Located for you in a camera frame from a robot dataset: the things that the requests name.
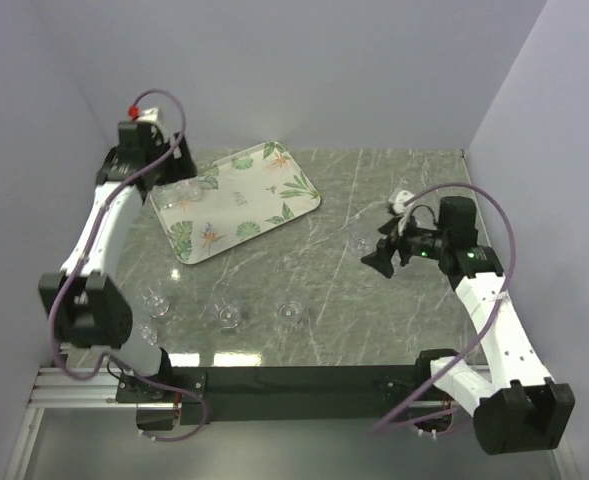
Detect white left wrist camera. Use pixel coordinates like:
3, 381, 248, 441
128, 105, 163, 126

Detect floral leaf print tray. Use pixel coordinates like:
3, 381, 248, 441
150, 141, 321, 265

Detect clear glass cup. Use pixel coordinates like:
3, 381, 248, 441
349, 230, 377, 258
176, 177, 203, 202
209, 293, 244, 333
141, 282, 170, 318
152, 185, 181, 210
274, 288, 308, 328
136, 324, 158, 345

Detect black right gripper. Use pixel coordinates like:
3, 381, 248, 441
361, 211, 449, 278

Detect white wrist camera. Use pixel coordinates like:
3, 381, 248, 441
388, 187, 414, 235
128, 105, 163, 126

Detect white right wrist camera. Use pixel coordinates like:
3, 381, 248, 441
388, 187, 414, 235

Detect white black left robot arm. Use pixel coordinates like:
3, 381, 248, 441
38, 108, 197, 402

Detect grey aluminium frame rail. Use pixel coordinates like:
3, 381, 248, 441
3, 367, 125, 480

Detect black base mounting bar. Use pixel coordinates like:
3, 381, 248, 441
115, 364, 455, 426

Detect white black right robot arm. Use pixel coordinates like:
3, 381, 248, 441
361, 190, 575, 455

